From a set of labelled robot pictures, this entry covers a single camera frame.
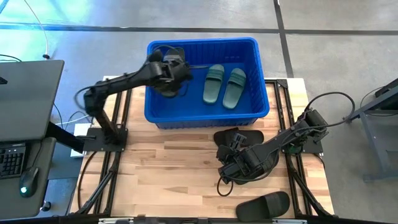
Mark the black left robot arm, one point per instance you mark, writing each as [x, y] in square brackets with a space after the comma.
[105, 87]

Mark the grey side desk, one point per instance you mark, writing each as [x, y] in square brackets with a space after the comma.
[12, 202]

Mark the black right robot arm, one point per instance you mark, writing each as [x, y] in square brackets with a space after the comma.
[292, 137]

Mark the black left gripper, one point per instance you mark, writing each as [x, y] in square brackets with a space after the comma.
[168, 74]

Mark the green slide sandal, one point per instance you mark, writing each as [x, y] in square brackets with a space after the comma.
[212, 90]
[231, 96]

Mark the black round knob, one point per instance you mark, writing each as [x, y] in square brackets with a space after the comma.
[45, 206]

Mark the black keyboard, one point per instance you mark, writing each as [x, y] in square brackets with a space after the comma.
[11, 160]

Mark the grey metal stand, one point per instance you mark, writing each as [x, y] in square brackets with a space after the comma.
[373, 143]

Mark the grey monitor back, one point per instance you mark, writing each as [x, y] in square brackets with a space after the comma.
[28, 102]

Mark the blue plastic bin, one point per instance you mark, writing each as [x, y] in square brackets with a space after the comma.
[192, 105]

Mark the silver metal bracket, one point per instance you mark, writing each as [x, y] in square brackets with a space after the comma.
[115, 220]
[289, 221]

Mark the black computer mouse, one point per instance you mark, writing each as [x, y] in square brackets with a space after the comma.
[28, 182]

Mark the black aluminium table frame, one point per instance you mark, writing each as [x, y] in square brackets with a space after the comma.
[282, 83]

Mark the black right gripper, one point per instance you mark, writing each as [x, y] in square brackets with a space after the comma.
[248, 161]

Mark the white power box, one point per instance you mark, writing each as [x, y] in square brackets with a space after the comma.
[80, 130]

